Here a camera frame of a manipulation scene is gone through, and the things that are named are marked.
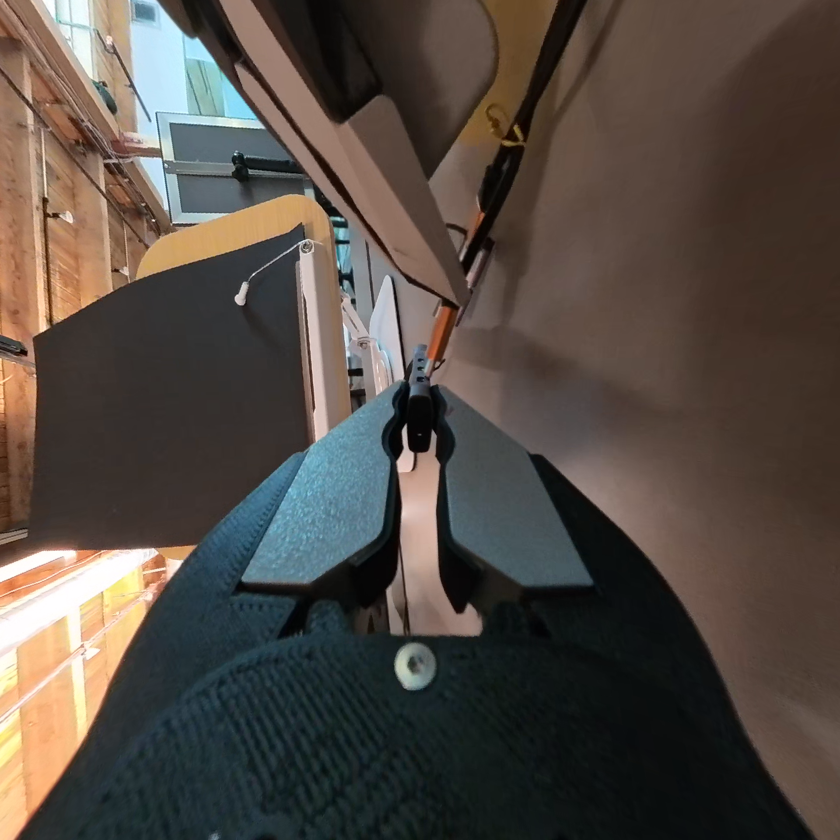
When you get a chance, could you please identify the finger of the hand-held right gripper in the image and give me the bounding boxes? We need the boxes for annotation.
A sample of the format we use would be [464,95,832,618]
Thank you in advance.
[218,0,383,124]
[235,60,473,311]

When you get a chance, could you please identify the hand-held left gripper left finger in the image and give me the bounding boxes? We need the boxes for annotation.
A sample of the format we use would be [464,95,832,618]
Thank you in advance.
[239,382,403,598]

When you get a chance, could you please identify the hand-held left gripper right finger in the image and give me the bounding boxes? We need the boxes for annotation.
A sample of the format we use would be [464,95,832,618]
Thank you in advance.
[434,384,597,614]

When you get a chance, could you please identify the black usb adapter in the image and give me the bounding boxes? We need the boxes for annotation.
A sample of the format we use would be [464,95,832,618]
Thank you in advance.
[403,341,438,455]

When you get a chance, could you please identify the black braided cable orange plugs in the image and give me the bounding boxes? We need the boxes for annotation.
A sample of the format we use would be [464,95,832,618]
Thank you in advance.
[425,0,592,385]

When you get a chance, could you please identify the yellow twist tie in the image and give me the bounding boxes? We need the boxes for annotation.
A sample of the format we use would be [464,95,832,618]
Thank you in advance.
[484,104,527,147]

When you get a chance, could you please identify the white curved chair back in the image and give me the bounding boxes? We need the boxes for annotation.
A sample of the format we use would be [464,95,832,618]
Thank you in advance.
[367,276,405,389]

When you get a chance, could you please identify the yellow wooden desk board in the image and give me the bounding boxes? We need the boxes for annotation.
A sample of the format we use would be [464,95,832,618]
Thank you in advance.
[134,193,350,290]

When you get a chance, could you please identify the grey framed dark panel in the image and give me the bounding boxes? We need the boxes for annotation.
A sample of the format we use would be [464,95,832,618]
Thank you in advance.
[156,112,316,225]

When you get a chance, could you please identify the black board panel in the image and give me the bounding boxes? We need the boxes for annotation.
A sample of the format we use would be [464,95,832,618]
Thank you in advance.
[29,223,317,553]

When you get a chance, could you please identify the white desk frame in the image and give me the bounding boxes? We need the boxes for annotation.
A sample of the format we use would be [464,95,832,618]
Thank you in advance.
[297,259,350,442]

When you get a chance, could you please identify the white pull cord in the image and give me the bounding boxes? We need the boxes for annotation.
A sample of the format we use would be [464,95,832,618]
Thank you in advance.
[233,239,324,307]

